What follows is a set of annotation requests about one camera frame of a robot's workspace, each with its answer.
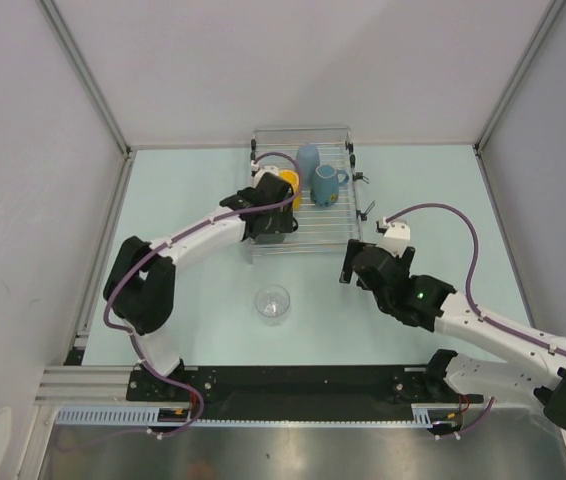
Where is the yellow ceramic mug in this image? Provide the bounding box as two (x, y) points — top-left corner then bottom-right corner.
(279, 169), (302, 211)

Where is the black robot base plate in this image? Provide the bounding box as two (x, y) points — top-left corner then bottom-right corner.
(127, 364), (484, 424)

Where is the blue ribbed flower mug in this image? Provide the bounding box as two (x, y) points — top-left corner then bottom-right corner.
(310, 164), (349, 208)

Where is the aluminium frame post left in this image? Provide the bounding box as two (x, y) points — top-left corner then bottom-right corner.
(36, 0), (131, 158)

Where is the aluminium frame post right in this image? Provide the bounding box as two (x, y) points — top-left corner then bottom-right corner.
(474, 0), (566, 156)

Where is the clear octagonal glass cup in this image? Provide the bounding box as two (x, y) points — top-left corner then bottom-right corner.
(254, 285), (291, 326)

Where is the metal wire dish rack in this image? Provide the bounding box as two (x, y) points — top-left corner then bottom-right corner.
(247, 126), (362, 260)

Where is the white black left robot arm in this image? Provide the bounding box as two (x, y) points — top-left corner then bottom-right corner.
(103, 172), (295, 400)

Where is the light blue plain cup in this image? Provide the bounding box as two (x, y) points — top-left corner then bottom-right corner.
(296, 144), (320, 186)

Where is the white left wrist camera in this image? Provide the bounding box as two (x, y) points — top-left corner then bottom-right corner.
(249, 160), (280, 188)

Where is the grey slotted cable duct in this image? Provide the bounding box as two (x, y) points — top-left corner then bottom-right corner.
(55, 403), (469, 429)

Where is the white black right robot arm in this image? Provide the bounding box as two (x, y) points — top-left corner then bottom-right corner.
(340, 240), (566, 430)

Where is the aluminium frame post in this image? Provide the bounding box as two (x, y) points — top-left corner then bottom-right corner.
(36, 0), (131, 158)
(474, 0), (566, 156)

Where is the grey ceramic mug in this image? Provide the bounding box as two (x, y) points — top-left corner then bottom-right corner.
(254, 217), (299, 245)

